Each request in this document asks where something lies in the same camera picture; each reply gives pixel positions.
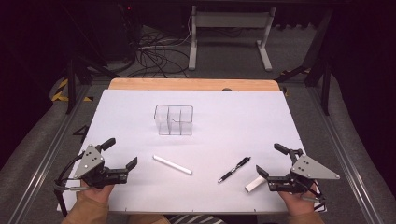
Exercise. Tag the black tripod stand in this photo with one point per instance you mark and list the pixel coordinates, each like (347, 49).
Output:
(325, 84)
(71, 84)

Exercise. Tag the person's striped clothing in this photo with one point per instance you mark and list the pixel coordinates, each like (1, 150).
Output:
(196, 219)

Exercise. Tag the yellow black floor tape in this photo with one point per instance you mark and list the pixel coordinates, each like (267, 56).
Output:
(60, 90)

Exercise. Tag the wooden table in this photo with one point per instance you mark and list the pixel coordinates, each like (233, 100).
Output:
(193, 84)

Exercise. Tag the grey metal stand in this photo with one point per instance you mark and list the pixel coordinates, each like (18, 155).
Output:
(230, 20)

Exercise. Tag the white table sheet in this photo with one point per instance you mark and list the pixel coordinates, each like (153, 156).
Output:
(233, 124)

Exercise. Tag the dark equipment box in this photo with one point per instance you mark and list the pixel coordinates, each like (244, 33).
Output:
(120, 31)

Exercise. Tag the white eraser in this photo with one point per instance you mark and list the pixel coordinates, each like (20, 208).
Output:
(253, 185)

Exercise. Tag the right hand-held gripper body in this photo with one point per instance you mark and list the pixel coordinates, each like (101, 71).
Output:
(308, 169)

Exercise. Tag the person's left hand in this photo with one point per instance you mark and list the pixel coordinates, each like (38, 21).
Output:
(98, 193)

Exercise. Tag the black pen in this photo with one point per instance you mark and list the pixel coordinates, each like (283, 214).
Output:
(234, 170)

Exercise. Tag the clear plastic pen holder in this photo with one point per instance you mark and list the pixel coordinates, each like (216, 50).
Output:
(173, 119)

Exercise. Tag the aluminium floor rail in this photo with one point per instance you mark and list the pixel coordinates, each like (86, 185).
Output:
(345, 161)
(46, 161)

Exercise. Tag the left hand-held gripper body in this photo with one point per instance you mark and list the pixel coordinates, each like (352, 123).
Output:
(90, 163)

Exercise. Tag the white pen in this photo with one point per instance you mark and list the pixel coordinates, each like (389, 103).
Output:
(172, 164)

